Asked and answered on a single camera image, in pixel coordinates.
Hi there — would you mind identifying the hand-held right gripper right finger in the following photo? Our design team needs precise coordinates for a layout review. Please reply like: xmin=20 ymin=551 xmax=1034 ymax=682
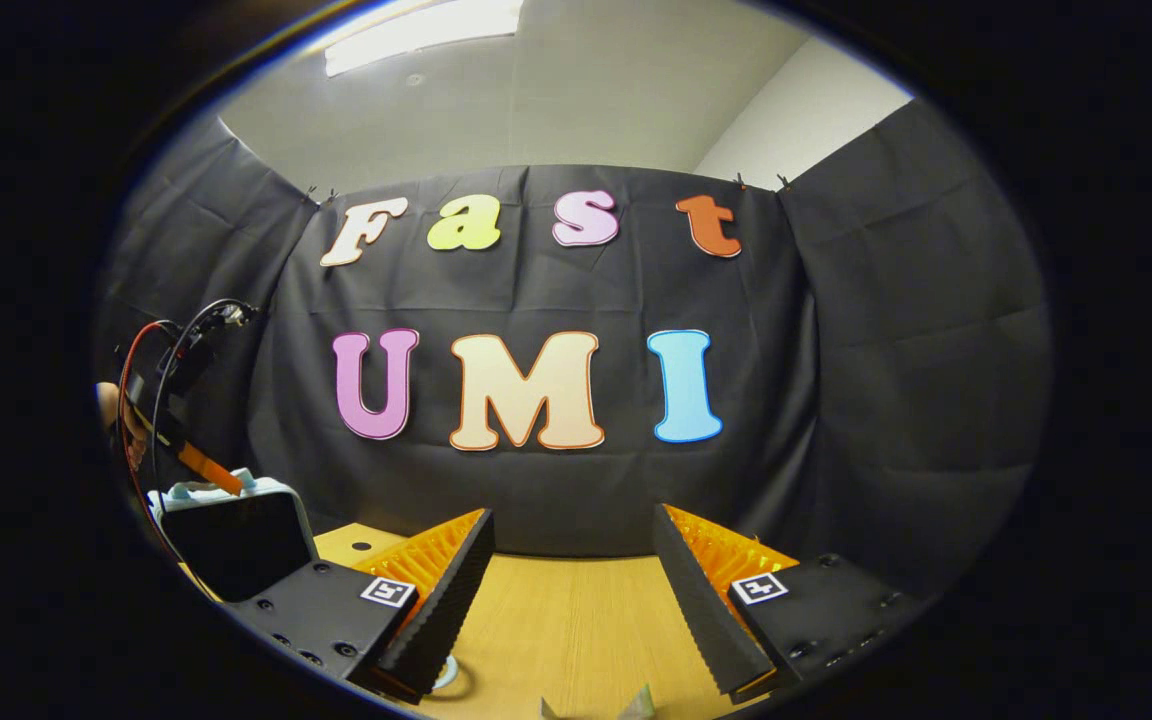
xmin=652 ymin=503 xmax=937 ymax=701

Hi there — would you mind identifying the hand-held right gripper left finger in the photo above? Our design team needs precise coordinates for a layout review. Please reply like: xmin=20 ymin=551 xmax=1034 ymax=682
xmin=226 ymin=507 xmax=497 ymax=706

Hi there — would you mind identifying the light blue suitcase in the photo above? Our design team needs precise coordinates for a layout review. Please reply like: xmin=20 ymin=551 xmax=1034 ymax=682
xmin=148 ymin=468 xmax=464 ymax=693

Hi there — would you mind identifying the black backdrop cloth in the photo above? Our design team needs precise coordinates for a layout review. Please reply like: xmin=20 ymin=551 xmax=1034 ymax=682
xmin=96 ymin=100 xmax=1055 ymax=601

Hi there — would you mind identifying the ceiling light panel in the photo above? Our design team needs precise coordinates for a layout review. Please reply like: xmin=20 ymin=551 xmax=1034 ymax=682
xmin=324 ymin=0 xmax=525 ymax=79

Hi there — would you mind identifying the black cable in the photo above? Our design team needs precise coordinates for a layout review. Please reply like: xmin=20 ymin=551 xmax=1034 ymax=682
xmin=149 ymin=297 xmax=259 ymax=483

